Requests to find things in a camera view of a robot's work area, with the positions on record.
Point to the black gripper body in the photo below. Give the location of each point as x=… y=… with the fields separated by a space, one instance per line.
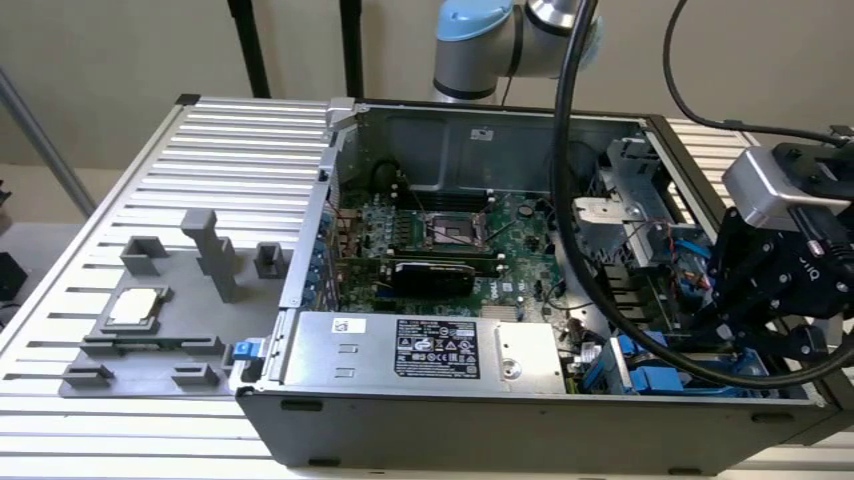
x=821 y=285

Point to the hard disk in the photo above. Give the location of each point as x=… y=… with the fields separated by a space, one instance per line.
x=629 y=350

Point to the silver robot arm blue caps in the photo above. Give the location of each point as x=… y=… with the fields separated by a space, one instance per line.
x=481 y=55

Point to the grey-blue disk bay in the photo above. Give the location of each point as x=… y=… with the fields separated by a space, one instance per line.
x=617 y=374

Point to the metal drive cage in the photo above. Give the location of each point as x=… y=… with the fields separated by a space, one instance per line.
x=634 y=175

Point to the green motherboard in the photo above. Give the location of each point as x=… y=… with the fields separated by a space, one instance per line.
x=527 y=260

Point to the CPU socket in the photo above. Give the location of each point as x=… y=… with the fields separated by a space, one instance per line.
x=454 y=231

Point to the black graphics card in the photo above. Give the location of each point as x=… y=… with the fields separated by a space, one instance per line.
x=427 y=280

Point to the black open PC case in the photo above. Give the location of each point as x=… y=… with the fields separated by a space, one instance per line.
x=467 y=430

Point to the silver power supply unit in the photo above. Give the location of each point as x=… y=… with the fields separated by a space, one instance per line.
x=360 y=360

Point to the black stand pole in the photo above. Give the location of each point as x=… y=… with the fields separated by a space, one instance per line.
x=352 y=50
x=254 y=65

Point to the blue case latch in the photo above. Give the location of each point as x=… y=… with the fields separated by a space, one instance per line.
x=248 y=349

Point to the grey parts rack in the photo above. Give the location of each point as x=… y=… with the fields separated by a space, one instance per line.
x=200 y=310

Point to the silver CPU chip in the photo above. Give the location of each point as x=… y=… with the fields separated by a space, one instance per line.
x=135 y=306

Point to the silver metal pole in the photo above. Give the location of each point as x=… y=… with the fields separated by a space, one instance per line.
x=47 y=145

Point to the black block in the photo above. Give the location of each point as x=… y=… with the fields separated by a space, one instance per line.
x=10 y=277

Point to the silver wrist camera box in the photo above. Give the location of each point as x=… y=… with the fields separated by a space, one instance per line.
x=767 y=185

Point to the blue plastic drive bracket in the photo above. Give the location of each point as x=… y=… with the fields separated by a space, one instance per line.
x=657 y=382

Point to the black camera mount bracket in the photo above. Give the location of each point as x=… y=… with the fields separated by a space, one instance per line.
x=801 y=160

